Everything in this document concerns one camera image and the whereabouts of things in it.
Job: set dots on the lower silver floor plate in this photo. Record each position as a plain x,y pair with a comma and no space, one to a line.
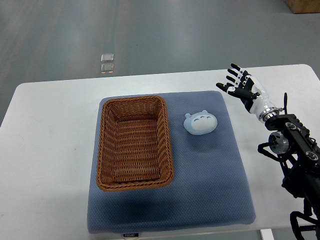
107,68

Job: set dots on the brown cardboard box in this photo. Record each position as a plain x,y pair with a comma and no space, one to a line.
303,6

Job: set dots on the light blue plush toy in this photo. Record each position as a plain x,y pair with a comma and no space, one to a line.
200,123

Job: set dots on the white table leg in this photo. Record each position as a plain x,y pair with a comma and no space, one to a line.
267,234

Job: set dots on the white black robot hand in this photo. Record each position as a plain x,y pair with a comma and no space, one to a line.
244,86

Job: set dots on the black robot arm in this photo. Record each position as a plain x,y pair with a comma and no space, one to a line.
298,154

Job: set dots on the upper silver floor plate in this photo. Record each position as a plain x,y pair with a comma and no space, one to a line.
107,57

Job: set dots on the silver floor plate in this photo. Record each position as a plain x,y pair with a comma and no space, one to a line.
107,57
107,68

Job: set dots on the brown wicker basket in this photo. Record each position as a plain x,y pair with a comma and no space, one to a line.
134,146

